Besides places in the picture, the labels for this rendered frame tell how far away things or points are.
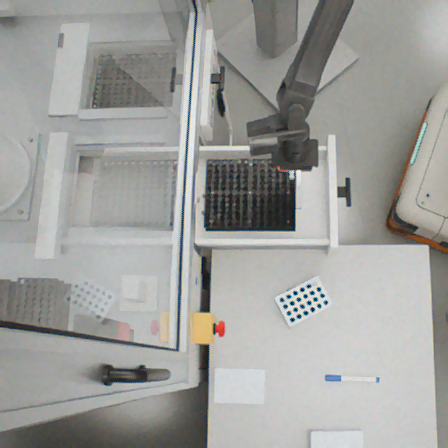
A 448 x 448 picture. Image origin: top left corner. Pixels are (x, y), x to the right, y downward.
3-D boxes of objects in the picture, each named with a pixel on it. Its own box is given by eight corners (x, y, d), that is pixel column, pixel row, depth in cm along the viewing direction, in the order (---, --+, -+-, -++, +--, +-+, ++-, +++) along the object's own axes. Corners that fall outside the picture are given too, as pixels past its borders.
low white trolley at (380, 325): (381, 284, 220) (428, 244, 147) (385, 443, 204) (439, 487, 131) (236, 285, 221) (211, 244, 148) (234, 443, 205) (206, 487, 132)
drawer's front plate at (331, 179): (331, 150, 148) (335, 133, 137) (334, 257, 140) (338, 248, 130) (325, 150, 148) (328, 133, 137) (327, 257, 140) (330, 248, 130)
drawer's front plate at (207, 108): (217, 49, 156) (212, 28, 146) (212, 141, 149) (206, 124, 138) (211, 49, 156) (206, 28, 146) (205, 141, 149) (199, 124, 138)
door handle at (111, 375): (174, 365, 82) (143, 365, 63) (174, 383, 81) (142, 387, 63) (143, 364, 82) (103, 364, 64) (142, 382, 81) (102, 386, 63)
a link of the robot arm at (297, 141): (312, 138, 110) (307, 113, 112) (278, 143, 109) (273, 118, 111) (311, 152, 116) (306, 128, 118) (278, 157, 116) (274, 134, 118)
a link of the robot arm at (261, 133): (304, 105, 104) (296, 86, 111) (244, 114, 104) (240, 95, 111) (309, 157, 112) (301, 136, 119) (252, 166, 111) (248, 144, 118)
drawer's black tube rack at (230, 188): (295, 167, 145) (295, 158, 138) (295, 233, 140) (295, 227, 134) (209, 167, 145) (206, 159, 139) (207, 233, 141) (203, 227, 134)
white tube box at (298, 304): (317, 277, 145) (317, 275, 141) (332, 306, 143) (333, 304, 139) (274, 299, 144) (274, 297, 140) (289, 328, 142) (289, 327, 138)
